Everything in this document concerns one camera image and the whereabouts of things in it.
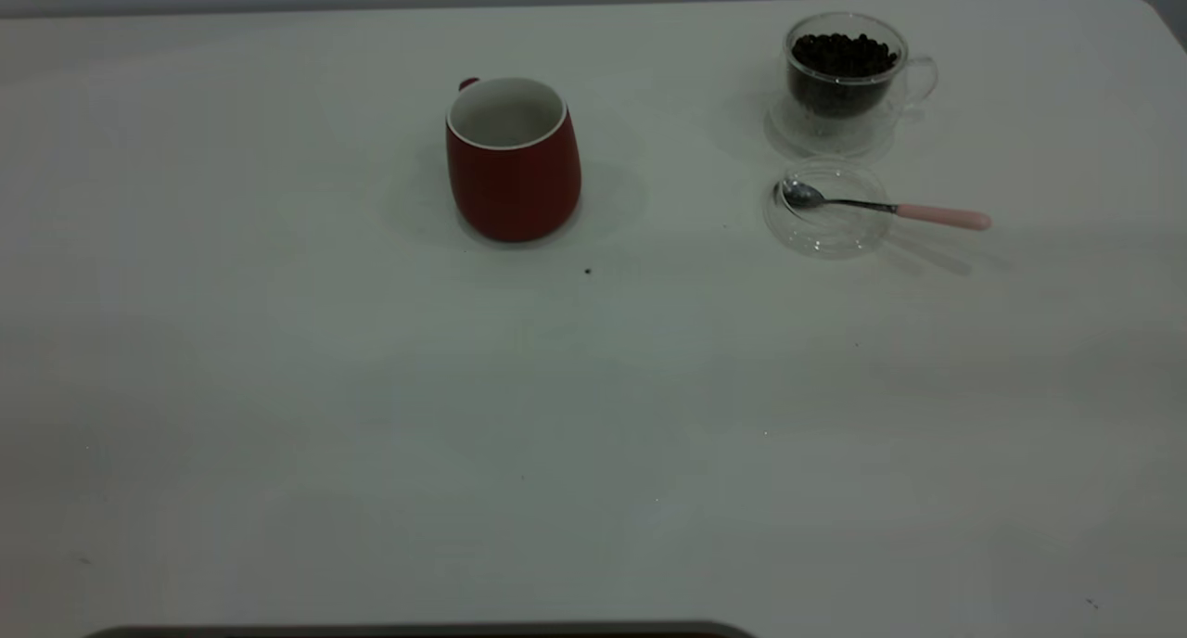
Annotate clear glass saucer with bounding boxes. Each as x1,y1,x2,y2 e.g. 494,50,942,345
763,86,899,158

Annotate metal spoon with pink handle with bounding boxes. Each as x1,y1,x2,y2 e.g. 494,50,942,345
775,178,993,233

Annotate clear round glass lid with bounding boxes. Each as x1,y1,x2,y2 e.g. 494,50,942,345
763,157,896,260

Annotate clear glass cup with handle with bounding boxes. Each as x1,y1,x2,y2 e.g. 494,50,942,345
783,11,939,124

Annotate red ceramic mug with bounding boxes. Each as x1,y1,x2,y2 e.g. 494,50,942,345
444,75,583,244

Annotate dark coffee beans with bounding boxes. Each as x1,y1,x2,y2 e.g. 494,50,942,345
788,32,900,120

